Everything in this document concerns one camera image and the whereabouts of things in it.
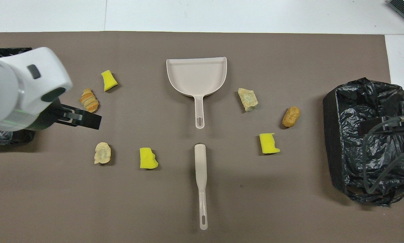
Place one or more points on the greenish stone-like bread chunk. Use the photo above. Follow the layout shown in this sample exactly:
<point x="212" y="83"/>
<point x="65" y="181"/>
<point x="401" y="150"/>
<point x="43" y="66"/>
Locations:
<point x="248" y="99"/>

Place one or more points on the yellow sponge with green side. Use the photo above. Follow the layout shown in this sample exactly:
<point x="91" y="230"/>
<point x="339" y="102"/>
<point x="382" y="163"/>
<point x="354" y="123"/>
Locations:
<point x="109" y="81"/>

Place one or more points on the blocky yellow sponge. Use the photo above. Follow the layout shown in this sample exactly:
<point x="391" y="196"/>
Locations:
<point x="148" y="158"/>

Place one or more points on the striped croissant piece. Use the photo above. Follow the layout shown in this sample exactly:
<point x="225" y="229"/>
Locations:
<point x="89" y="100"/>

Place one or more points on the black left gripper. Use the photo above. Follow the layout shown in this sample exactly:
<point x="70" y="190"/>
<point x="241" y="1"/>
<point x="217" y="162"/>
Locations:
<point x="50" y="116"/>

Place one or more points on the brown table mat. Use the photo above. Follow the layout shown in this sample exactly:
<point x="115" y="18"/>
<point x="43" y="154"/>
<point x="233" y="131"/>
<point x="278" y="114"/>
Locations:
<point x="87" y="202"/>

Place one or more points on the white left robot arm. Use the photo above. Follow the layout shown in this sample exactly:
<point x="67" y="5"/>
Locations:
<point x="19" y="84"/>

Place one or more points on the beige plastic dustpan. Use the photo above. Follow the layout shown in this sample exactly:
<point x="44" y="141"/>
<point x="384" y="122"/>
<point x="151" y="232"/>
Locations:
<point x="197" y="76"/>

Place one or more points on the pale bread chunk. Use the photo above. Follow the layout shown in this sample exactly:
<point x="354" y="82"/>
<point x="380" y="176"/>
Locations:
<point x="102" y="153"/>

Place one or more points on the notched yellow sponge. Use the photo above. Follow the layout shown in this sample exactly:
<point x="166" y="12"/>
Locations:
<point x="268" y="143"/>

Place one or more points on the black bag-covered bin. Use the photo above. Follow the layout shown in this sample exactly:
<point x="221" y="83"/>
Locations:
<point x="6" y="136"/>

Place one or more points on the open black bag-lined bin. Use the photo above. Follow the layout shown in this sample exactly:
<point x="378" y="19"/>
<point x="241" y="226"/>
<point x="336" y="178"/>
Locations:
<point x="374" y="101"/>

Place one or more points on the beige hand brush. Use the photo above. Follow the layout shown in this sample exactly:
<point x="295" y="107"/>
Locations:
<point x="200" y="162"/>

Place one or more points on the brown fried nugget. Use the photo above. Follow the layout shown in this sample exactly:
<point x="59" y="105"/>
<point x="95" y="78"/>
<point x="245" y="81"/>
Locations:
<point x="291" y="116"/>

